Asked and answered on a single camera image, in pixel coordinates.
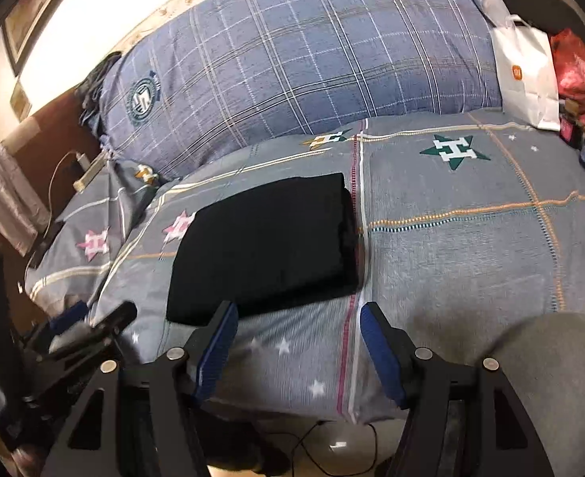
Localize black pants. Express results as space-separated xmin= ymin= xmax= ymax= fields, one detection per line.
xmin=165 ymin=173 xmax=360 ymax=324

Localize small pink box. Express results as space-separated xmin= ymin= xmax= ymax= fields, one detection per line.
xmin=560 ymin=116 xmax=579 ymax=147

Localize grey star-print bed sheet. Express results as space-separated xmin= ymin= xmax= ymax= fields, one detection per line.
xmin=91 ymin=109 xmax=585 ymax=425

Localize grey star-print pillow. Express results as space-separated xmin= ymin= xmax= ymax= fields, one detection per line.
xmin=24 ymin=159 xmax=174 ymax=309

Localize grey towel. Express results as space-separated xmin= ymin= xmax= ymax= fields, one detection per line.
xmin=0 ymin=146 xmax=49 ymax=256

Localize small wall plate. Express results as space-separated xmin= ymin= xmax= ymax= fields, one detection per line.
xmin=10 ymin=82 xmax=33 ymax=122

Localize framed wall picture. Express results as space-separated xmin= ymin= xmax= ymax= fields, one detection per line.
xmin=1 ymin=0 xmax=87 ymax=78

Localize dark cloth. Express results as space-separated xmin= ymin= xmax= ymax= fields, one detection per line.
xmin=76 ymin=52 xmax=124 ymax=125

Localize white charger cable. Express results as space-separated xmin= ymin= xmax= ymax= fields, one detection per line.
xmin=46 ymin=150 xmax=80 ymax=239

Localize white paper bag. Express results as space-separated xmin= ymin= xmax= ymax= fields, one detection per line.
xmin=488 ymin=14 xmax=562 ymax=132

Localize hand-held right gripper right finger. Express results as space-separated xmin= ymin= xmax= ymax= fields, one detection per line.
xmin=359 ymin=301 xmax=552 ymax=477

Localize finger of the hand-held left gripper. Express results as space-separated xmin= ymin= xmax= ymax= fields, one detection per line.
xmin=49 ymin=301 xmax=138 ymax=359
xmin=29 ymin=301 xmax=91 ymax=353

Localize blue plaid quilt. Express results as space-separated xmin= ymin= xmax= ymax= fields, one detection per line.
xmin=78 ymin=0 xmax=504 ymax=182

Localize red plastic bag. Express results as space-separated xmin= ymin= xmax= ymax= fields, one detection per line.
xmin=551 ymin=29 xmax=585 ymax=115

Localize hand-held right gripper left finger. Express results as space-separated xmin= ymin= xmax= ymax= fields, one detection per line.
xmin=39 ymin=301 xmax=241 ymax=477

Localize beige power strip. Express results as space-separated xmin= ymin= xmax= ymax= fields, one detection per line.
xmin=72 ymin=154 xmax=111 ymax=192

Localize black chair back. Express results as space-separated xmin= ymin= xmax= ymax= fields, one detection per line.
xmin=491 ymin=0 xmax=585 ymax=43

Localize brown wooden headboard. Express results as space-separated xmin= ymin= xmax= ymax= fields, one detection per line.
xmin=0 ymin=87 xmax=104 ymax=309

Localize thin black cable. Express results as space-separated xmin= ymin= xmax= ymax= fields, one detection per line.
xmin=292 ymin=420 xmax=377 ymax=477

